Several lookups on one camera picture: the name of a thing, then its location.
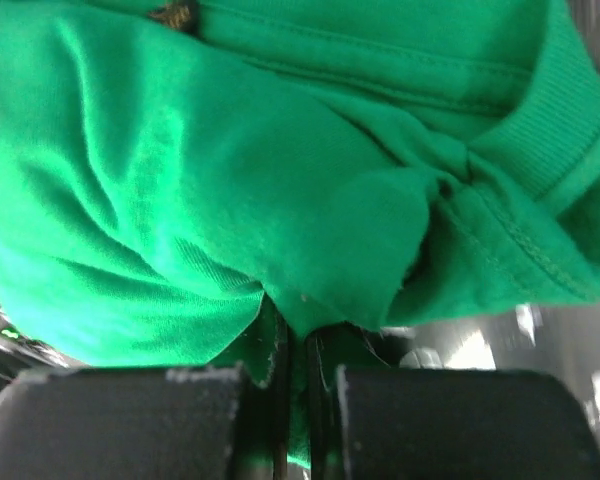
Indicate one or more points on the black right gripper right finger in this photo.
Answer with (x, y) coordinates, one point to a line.
(370, 419)

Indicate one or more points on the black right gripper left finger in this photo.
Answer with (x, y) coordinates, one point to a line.
(227, 419)

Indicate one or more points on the green t-shirt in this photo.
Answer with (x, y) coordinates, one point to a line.
(171, 171)

